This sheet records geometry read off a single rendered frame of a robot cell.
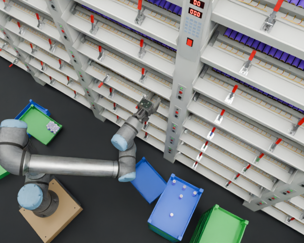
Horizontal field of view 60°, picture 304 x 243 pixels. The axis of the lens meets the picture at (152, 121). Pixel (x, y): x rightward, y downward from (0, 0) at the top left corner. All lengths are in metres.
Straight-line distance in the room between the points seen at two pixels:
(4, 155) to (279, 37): 1.15
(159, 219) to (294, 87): 1.01
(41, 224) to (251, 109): 1.57
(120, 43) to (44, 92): 1.48
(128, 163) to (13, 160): 0.53
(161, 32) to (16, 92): 1.93
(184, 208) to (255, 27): 1.10
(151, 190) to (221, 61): 1.36
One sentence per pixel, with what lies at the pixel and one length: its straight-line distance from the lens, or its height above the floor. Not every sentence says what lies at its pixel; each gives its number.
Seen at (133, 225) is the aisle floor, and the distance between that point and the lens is 2.08.
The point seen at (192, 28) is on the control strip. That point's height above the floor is 1.43.
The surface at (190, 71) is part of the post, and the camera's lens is 1.07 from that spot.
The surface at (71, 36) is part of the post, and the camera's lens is 1.50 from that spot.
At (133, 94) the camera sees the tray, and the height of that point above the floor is 0.74.
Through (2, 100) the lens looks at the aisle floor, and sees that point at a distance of 2.75.
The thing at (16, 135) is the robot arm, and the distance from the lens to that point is 1.36.
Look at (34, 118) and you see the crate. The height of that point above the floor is 0.09.
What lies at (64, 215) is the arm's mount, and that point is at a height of 0.14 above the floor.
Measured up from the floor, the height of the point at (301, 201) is 0.54.
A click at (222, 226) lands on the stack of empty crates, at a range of 1.72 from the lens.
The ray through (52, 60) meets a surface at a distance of 2.08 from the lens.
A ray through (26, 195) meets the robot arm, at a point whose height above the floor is 0.40.
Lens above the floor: 2.07
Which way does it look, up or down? 64 degrees down
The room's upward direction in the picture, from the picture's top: straight up
